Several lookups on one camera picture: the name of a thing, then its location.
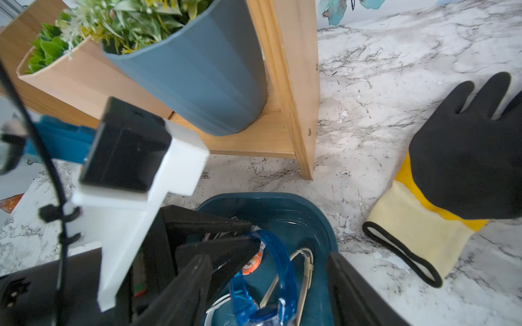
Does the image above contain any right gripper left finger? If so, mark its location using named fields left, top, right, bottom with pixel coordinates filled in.
left=131, top=254, right=212, bottom=325

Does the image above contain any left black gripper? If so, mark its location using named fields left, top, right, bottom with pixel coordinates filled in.
left=1, top=205, right=179, bottom=325

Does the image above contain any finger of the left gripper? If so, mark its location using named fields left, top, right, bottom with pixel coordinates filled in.
left=162, top=205, right=252, bottom=245
left=175, top=235, right=261, bottom=302

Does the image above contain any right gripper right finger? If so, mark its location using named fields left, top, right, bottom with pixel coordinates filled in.
left=326, top=252, right=408, bottom=326

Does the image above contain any white orange watch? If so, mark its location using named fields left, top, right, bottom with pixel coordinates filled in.
left=241, top=242, right=266, bottom=276

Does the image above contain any teal plastic storage box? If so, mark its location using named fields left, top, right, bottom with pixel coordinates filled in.
left=197, top=192, right=338, bottom=325

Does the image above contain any wooden shelf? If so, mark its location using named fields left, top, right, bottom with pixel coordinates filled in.
left=1, top=1, right=320, bottom=180

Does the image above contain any blue pot white-green plant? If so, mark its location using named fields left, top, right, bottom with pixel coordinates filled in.
left=57, top=0, right=267, bottom=137

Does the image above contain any black yellow work glove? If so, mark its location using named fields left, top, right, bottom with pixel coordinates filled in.
left=362, top=72, right=521, bottom=288

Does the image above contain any pink pot green plant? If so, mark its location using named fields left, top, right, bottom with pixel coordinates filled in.
left=16, top=23, right=172, bottom=119

